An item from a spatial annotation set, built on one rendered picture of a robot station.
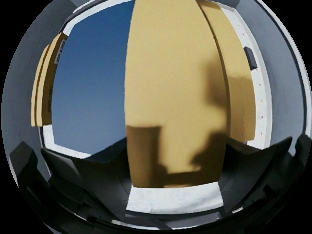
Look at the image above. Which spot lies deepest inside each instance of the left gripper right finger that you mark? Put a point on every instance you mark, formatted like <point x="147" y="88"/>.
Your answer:
<point x="243" y="168"/>

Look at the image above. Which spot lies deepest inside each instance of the brown cardboard carton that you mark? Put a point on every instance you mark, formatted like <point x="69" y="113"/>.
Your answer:
<point x="36" y="85"/>
<point x="44" y="99"/>
<point x="175" y="97"/>
<point x="241" y="106"/>

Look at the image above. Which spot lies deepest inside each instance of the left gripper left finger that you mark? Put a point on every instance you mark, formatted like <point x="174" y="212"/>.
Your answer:
<point x="105" y="175"/>

